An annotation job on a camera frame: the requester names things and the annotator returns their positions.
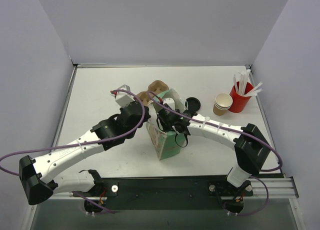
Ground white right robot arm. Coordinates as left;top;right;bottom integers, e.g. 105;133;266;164
156;109;271;188

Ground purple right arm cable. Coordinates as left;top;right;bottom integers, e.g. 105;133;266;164
146;91;284;172

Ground brown pulp cup carrier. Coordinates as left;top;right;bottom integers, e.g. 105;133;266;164
136;80;171;106

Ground stack of paper cups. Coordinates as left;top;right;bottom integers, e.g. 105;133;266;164
213;93;233;116

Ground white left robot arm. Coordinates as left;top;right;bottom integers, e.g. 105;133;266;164
18;101;151;205

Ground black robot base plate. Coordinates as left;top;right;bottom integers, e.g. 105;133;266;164
81;175;253;211

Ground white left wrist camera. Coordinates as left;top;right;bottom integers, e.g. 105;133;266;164
110;91;135;108

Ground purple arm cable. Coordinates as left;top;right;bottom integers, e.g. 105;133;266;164
0;89;146;177
146;91;284;172

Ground green paper takeout bag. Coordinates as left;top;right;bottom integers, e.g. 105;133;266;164
146;88;188;161

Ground red straw holder cup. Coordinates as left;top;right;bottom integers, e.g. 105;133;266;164
229;86;251;113

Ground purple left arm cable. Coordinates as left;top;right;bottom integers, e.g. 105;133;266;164
0;89;146;177

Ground white wrapped straws bundle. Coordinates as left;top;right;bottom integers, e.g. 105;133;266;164
233;69;263;97

